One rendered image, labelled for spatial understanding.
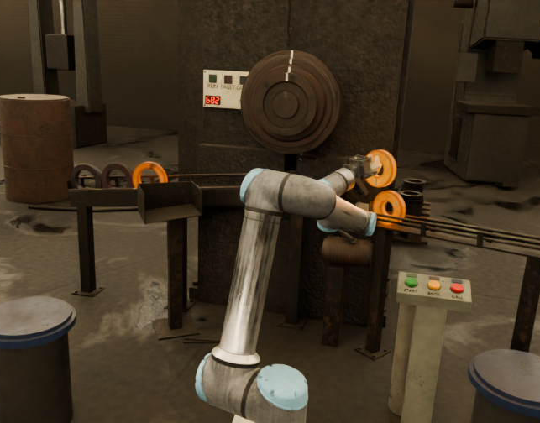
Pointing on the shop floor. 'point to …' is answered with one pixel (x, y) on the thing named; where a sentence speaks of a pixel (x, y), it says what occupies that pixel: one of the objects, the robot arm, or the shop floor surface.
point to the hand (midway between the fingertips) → (379, 164)
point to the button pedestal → (427, 341)
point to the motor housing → (335, 303)
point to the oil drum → (36, 147)
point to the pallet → (413, 206)
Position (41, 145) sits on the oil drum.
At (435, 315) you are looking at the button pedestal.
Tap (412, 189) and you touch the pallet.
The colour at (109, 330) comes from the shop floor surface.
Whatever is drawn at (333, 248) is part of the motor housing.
